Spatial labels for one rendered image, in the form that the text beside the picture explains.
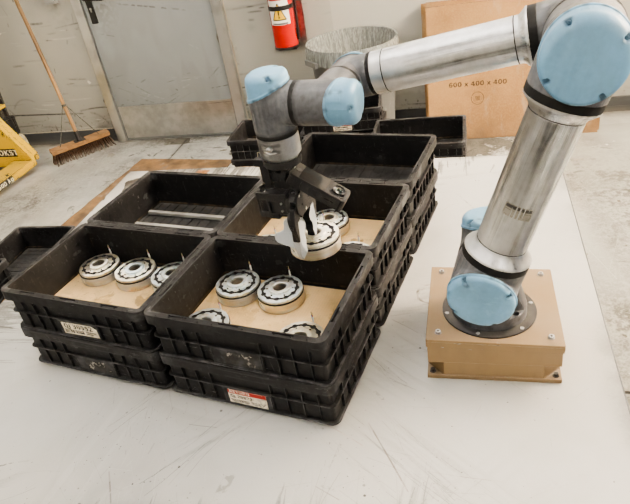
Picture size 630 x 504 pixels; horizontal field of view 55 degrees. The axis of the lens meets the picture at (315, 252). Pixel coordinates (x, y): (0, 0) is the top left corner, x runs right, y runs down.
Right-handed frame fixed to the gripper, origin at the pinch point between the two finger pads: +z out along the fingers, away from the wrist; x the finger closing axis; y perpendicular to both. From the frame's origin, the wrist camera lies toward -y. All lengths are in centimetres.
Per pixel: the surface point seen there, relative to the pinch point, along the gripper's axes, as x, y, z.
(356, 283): 1.0, -9.2, 7.3
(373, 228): -34.2, -0.7, 18.5
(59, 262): 2, 69, 11
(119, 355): 18, 43, 22
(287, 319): 3.8, 6.7, 17.2
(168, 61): -266, 226, 53
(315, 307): -1.2, 2.2, 17.4
